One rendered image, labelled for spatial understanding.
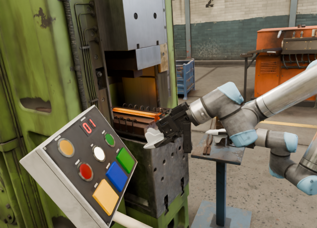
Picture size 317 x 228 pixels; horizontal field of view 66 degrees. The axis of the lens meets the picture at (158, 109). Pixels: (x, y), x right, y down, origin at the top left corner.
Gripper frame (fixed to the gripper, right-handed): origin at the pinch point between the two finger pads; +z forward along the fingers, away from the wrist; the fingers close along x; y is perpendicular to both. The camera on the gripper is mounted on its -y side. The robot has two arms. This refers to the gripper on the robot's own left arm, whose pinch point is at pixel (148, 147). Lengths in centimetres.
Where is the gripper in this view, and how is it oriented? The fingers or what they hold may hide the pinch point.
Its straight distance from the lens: 86.7
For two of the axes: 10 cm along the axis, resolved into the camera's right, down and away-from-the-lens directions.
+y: -5.6, -8.1, -1.9
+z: -8.2, 4.9, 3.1
